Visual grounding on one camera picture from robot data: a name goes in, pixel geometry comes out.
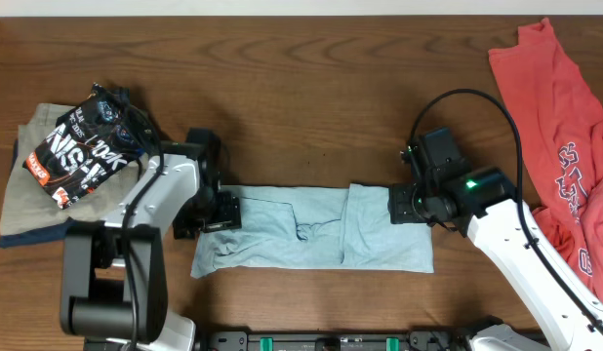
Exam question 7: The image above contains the light blue t-shirt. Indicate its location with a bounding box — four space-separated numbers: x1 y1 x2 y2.
190 183 434 278

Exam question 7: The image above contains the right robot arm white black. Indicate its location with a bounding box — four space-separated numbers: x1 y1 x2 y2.
388 128 603 350

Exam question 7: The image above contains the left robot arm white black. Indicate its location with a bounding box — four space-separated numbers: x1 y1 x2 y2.
60 129 242 350

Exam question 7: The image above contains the black printed folded shirt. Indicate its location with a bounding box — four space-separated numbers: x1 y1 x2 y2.
22 84 157 210

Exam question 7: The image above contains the navy folded garment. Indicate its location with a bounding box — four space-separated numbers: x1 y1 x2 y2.
0 140 96 249

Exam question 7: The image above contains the red printed t-shirt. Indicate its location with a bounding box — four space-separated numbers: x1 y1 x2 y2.
489 19 603 302

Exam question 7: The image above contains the beige folded garment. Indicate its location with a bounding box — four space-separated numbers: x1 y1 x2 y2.
0 103 147 237

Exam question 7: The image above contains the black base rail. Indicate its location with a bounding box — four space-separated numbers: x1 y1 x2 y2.
83 330 549 351

